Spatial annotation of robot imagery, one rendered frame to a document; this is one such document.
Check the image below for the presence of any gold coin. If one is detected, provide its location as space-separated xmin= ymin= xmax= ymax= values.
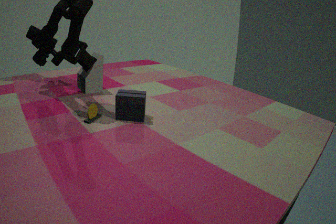
xmin=88 ymin=103 xmax=98 ymax=120

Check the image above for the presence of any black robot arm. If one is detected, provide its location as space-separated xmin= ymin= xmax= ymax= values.
xmin=26 ymin=0 xmax=97 ymax=72

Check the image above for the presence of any dark green flat bar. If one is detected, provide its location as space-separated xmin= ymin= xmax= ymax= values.
xmin=84 ymin=113 xmax=101 ymax=124

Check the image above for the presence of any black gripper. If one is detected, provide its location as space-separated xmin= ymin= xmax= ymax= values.
xmin=31 ymin=41 xmax=64 ymax=66

